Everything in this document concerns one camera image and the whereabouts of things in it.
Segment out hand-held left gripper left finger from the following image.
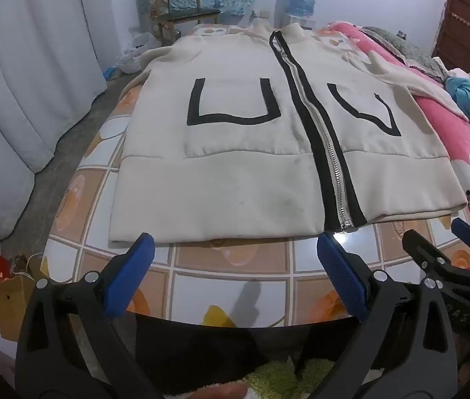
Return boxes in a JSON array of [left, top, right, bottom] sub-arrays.
[[16, 232, 165, 399]]

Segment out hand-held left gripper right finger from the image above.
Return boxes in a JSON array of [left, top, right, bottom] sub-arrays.
[[295, 232, 459, 399]]

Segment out person's left hand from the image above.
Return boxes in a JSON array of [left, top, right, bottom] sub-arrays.
[[168, 382, 249, 399]]

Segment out white plastic bags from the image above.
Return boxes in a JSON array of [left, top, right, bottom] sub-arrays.
[[116, 31, 161, 73]]

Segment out white water dispenser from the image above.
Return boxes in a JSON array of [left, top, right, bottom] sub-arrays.
[[287, 16, 316, 31]]

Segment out white curtain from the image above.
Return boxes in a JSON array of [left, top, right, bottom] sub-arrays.
[[0, 0, 109, 242]]

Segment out wooden chair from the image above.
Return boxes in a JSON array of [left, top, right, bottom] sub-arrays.
[[145, 0, 221, 44]]

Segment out white cloth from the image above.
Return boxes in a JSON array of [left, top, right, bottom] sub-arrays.
[[432, 56, 470, 92]]

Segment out cream zip jacket black trim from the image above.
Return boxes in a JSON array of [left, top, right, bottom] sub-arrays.
[[108, 23, 468, 248]]

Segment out grey blanket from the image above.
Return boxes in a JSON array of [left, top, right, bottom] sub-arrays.
[[361, 26, 447, 79]]

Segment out pink floral blanket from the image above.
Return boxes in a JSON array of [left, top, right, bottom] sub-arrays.
[[318, 21, 470, 242]]

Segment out green fluffy garment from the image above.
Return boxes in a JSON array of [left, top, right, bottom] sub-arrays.
[[164, 357, 381, 399]]

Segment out brown paper bag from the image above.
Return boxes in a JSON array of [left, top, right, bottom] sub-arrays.
[[0, 274, 38, 341]]

